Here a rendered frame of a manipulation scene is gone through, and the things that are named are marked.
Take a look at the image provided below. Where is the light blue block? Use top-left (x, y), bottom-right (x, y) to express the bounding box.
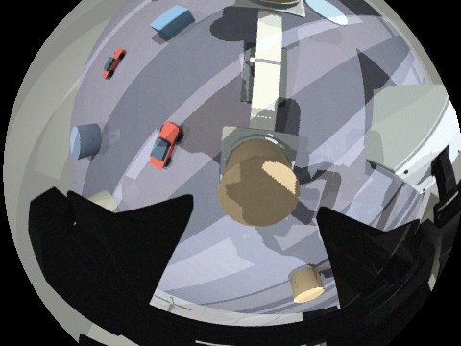
top-left (150, 5), bottom-right (195, 39)

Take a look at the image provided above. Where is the red toy car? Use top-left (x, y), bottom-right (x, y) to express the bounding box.
top-left (150, 122), bottom-right (183, 170)
top-left (103, 49), bottom-right (126, 78)

